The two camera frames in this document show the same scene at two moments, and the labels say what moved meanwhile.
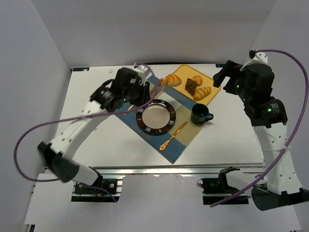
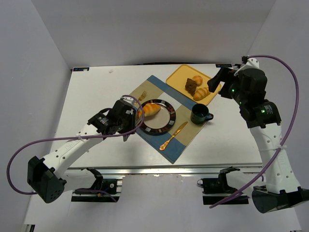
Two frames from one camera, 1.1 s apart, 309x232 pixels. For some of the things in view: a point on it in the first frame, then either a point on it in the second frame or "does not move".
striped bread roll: x=173 y=80 -> x=149 y=108
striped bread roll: x=201 y=93 does not move
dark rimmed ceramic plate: x=158 y=116 does not move
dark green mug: x=200 y=114 does not move
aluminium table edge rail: x=170 y=170 does not move
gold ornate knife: x=162 y=146 does not move
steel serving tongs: x=158 y=89 -> x=125 y=137
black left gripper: x=144 y=90 -> x=132 y=124
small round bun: x=199 y=79 does not move
